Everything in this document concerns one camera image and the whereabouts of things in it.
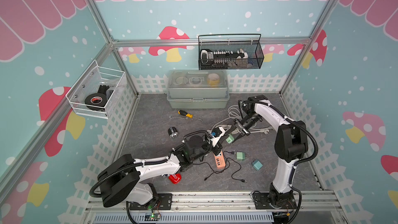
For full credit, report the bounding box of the black electrical tape roll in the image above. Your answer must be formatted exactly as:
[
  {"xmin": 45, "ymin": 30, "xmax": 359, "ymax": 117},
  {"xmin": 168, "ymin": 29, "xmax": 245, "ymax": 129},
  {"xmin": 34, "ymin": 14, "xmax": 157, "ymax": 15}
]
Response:
[{"xmin": 85, "ymin": 93, "xmax": 107, "ymax": 111}]

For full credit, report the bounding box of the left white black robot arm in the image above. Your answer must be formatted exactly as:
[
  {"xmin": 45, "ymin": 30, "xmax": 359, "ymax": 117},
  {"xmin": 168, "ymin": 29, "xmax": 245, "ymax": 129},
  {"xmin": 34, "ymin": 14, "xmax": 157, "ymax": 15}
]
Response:
[{"xmin": 89, "ymin": 128, "xmax": 226, "ymax": 208}]

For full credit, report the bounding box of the long black usb cable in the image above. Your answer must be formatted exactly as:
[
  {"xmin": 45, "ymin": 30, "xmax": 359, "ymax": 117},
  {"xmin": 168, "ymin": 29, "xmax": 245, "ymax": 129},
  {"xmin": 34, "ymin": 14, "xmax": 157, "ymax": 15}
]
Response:
[{"xmin": 192, "ymin": 150, "xmax": 248, "ymax": 183}]

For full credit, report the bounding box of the yellow tape roll in box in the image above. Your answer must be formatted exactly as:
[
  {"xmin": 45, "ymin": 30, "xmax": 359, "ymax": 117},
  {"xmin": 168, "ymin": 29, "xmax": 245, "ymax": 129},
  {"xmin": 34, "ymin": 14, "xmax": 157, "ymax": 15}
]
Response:
[{"xmin": 207, "ymin": 73, "xmax": 220, "ymax": 86}]

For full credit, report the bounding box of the white coiled power cord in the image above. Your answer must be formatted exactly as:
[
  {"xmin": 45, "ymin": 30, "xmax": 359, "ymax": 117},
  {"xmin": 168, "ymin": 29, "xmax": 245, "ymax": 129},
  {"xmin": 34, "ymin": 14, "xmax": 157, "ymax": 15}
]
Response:
[{"xmin": 211, "ymin": 105, "xmax": 271, "ymax": 134}]

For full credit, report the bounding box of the translucent green storage box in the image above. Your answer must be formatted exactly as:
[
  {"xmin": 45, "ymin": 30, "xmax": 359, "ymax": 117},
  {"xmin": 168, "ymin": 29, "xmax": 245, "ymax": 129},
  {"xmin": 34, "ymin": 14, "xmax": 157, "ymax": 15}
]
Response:
[{"xmin": 167, "ymin": 70, "xmax": 230, "ymax": 110}]

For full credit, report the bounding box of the green charger adapter with prongs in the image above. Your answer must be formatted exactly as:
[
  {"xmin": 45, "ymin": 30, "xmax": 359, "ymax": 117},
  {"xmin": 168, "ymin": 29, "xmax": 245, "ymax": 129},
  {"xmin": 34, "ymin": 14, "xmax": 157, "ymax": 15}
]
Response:
[{"xmin": 236, "ymin": 151, "xmax": 246, "ymax": 161}]

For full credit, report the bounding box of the black shaver charging cable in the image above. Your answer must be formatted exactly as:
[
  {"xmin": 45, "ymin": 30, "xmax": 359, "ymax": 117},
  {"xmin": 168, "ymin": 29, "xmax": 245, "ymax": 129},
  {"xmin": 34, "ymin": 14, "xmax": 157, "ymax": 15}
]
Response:
[{"xmin": 189, "ymin": 157, "xmax": 218, "ymax": 175}]

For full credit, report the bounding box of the red blue electric shaver case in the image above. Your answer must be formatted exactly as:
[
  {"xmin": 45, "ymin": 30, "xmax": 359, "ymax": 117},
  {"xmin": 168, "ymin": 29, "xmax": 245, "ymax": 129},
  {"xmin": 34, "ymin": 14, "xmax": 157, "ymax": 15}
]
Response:
[{"xmin": 168, "ymin": 173, "xmax": 182, "ymax": 184}]

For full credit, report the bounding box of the orange power strip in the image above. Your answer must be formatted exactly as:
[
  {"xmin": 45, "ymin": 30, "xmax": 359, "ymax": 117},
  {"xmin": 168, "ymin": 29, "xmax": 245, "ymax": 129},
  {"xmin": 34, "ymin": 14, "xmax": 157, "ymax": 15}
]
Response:
[{"xmin": 214, "ymin": 151, "xmax": 226, "ymax": 170}]

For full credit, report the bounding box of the white wire wall basket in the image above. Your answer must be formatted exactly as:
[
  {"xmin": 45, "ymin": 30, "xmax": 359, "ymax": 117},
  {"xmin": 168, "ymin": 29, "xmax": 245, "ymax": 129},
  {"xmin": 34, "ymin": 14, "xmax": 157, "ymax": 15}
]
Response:
[{"xmin": 66, "ymin": 61, "xmax": 127, "ymax": 119}]

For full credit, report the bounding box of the black power strip in basket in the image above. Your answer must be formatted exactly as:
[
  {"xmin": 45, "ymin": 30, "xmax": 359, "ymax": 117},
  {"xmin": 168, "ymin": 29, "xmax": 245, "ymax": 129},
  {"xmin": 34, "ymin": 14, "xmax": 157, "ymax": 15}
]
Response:
[{"xmin": 200, "ymin": 49, "xmax": 248, "ymax": 66}]

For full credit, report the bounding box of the yellow black screwdriver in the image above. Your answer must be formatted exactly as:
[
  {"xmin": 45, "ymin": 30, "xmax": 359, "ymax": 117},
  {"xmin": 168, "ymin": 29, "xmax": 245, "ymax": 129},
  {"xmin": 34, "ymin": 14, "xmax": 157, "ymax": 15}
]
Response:
[{"xmin": 178, "ymin": 110, "xmax": 202, "ymax": 121}]

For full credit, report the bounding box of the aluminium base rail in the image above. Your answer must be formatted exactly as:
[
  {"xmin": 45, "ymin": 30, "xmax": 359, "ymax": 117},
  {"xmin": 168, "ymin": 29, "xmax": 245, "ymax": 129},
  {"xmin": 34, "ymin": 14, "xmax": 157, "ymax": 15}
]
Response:
[{"xmin": 81, "ymin": 191, "xmax": 349, "ymax": 224}]

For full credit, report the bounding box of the black wire mesh wall basket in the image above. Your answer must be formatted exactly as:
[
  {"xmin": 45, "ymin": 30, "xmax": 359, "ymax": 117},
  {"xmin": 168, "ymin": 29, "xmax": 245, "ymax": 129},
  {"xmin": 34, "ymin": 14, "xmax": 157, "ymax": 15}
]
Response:
[{"xmin": 198, "ymin": 34, "xmax": 264, "ymax": 70}]

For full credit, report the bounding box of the black silver electric shaver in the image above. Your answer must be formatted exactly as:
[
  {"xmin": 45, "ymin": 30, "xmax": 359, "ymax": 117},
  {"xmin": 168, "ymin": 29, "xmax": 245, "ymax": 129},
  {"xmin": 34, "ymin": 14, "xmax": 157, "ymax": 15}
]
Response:
[{"xmin": 167, "ymin": 127, "xmax": 179, "ymax": 139}]

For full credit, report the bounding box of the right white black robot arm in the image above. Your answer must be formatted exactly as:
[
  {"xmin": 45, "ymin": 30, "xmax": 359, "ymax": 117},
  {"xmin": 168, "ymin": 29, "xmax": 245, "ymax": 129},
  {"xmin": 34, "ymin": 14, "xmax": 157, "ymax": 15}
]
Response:
[{"xmin": 229, "ymin": 95, "xmax": 318, "ymax": 208}]

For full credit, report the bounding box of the white power strip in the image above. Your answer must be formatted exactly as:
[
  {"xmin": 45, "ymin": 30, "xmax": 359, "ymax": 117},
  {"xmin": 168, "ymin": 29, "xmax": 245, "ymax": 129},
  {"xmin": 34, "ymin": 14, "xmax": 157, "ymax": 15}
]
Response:
[{"xmin": 210, "ymin": 125, "xmax": 231, "ymax": 138}]

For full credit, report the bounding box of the teal cube adapter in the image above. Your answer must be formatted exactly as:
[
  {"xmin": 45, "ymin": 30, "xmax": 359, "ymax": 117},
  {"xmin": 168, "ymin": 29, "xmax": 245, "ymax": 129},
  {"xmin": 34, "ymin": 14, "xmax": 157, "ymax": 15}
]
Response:
[{"xmin": 252, "ymin": 159, "xmax": 263, "ymax": 171}]

